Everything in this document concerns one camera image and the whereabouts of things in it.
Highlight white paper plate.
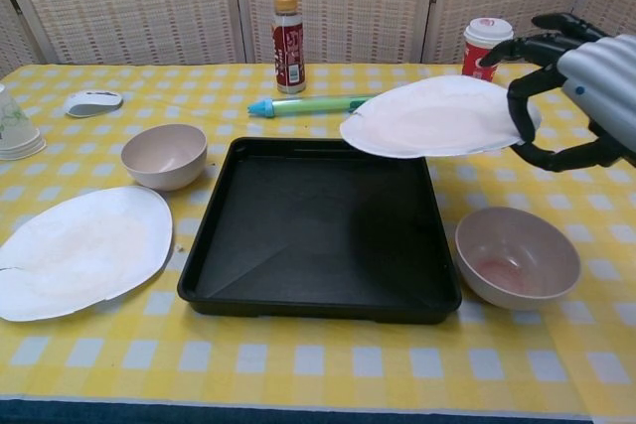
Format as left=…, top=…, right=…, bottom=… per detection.
left=0, top=186, right=175, bottom=323
left=339, top=74, right=543, bottom=159

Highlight brown-label bottle with orange cap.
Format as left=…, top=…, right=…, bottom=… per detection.
left=270, top=0, right=306, bottom=95

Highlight red paper cup white lid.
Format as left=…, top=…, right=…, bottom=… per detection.
left=461, top=16, right=515, bottom=83

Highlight plain beige bowl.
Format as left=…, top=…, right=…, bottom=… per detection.
left=120, top=123, right=209, bottom=192

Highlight woven beige folding screen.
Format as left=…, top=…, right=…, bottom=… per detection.
left=0, top=0, right=636, bottom=67

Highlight green and blue water squirter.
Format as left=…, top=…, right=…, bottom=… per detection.
left=247, top=92, right=382, bottom=120

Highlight black square plastic tray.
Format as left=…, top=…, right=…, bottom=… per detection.
left=177, top=136, right=463, bottom=326

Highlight white computer mouse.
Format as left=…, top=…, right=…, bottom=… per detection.
left=63, top=89, right=124, bottom=119

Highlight stacked white paper cups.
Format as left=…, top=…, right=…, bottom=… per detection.
left=0, top=83, right=47, bottom=162

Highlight yellow checkered tablecloth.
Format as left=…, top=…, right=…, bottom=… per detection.
left=0, top=62, right=636, bottom=408

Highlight right silver and black robot hand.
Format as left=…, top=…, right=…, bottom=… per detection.
left=478, top=12, right=636, bottom=173

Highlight beige bowl with pink stain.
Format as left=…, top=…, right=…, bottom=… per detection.
left=454, top=206, right=582, bottom=312

